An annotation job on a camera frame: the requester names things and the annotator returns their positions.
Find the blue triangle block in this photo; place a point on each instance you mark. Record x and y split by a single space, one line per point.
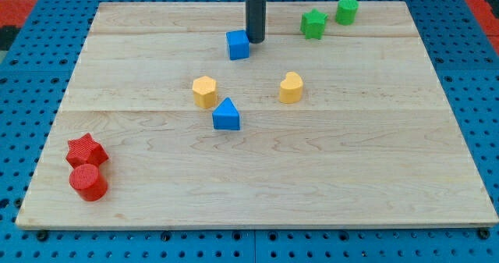
226 116

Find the yellow heart block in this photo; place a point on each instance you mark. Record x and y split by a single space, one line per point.
291 88

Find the yellow hexagon block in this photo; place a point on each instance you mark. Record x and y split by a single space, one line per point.
205 92

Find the light wooden board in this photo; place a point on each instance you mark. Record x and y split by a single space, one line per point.
372 144

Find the blue cube block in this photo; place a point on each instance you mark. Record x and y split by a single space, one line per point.
237 45

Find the green star block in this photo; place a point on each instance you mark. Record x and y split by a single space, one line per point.
313 24

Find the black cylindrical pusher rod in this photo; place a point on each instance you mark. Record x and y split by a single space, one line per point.
255 20

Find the green cylinder block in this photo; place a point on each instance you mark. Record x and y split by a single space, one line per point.
346 12

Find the red star block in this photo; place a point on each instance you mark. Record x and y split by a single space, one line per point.
85 150

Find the red cylinder block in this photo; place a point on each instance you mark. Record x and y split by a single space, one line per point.
88 182

